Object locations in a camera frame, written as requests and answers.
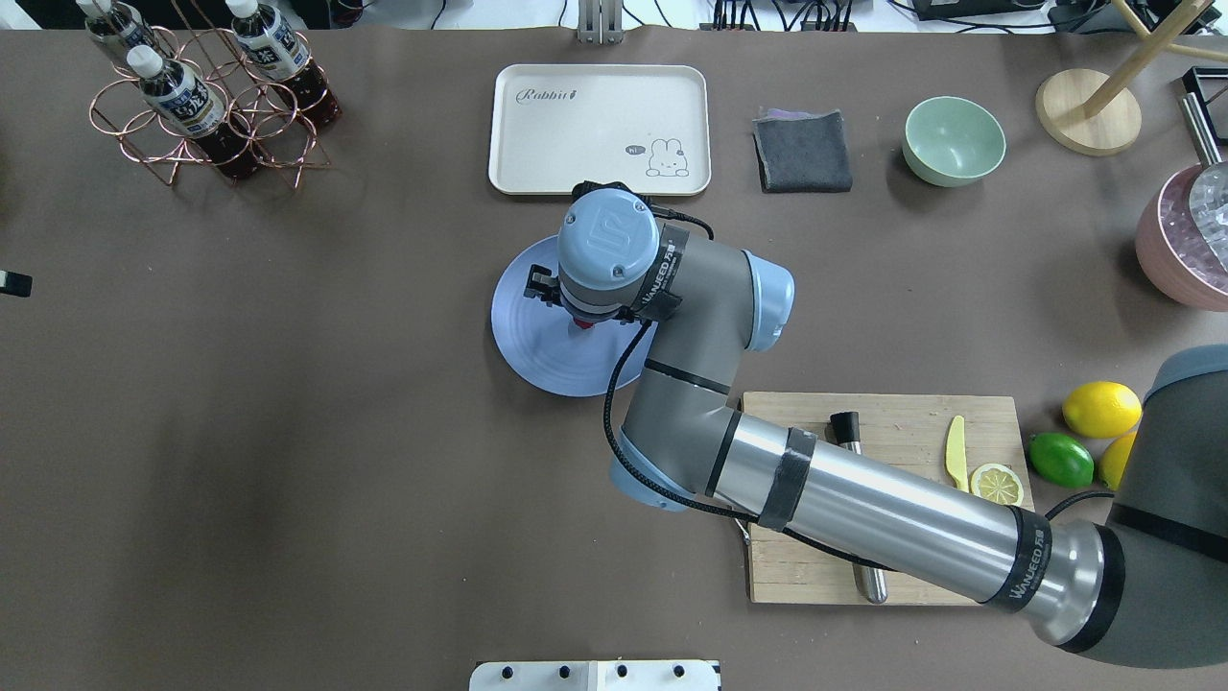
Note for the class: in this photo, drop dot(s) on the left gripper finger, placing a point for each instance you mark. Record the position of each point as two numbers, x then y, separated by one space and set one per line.
16 284

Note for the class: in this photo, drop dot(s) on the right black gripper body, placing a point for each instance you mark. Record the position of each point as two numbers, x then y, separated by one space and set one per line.
578 318

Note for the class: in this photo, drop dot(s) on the blue plastic plate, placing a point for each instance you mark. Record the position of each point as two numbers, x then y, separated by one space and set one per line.
542 343

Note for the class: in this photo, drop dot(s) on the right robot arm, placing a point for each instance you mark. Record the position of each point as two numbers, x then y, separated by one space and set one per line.
1146 588

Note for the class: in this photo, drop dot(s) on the cream rabbit tray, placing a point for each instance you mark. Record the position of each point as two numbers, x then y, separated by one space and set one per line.
556 125

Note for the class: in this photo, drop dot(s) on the tea bottle front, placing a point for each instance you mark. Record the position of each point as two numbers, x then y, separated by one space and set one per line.
190 104

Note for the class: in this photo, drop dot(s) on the tea bottle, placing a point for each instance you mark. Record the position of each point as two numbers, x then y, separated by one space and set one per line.
275 50
117 27
190 104

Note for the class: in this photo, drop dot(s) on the grey folded cloth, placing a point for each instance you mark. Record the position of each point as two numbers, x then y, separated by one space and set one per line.
802 152

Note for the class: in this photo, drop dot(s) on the tea bottle back left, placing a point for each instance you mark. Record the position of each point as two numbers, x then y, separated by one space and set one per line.
117 27

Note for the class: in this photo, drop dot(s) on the steel muddler black tip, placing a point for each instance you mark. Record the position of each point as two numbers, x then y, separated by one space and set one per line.
869 581

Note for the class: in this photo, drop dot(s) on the wooden cutting board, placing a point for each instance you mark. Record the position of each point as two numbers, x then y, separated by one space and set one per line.
908 431

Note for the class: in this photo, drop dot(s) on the tea bottle back right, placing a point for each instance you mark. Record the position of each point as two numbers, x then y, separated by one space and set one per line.
275 50

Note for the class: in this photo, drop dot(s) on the yellow plastic knife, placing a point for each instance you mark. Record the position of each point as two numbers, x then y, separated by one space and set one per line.
955 459

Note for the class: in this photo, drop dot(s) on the green bowl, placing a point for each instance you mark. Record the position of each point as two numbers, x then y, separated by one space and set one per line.
950 141

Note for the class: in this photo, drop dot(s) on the lemon half upper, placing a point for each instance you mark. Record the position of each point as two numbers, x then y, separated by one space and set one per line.
997 483

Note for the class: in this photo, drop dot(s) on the green lime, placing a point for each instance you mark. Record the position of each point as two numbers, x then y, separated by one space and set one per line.
1061 459

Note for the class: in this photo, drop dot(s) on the yellow lemon upper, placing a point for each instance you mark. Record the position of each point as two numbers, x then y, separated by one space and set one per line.
1102 410

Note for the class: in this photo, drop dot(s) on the yellow lemon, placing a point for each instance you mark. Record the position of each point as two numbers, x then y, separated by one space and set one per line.
1102 410
1114 460

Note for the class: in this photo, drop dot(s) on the wooden mug tree stand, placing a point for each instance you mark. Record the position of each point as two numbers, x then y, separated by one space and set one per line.
1093 113

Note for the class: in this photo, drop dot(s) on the yellow lemon lower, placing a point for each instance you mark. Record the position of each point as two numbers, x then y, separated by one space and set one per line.
1114 460

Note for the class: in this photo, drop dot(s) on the pink bowl of ice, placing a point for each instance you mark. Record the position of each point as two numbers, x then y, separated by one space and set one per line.
1172 252

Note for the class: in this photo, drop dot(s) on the steel ice scoop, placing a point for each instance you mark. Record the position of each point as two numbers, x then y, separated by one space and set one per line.
1207 199

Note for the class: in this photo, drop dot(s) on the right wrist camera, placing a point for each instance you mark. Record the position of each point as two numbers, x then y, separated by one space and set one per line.
542 285

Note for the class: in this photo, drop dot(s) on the copper wire bottle rack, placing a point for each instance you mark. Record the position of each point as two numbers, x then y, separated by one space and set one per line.
199 34

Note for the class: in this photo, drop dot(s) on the aluminium frame post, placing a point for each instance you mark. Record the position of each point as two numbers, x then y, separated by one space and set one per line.
600 22

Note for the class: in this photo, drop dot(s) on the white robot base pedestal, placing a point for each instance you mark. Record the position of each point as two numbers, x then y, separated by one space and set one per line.
616 674

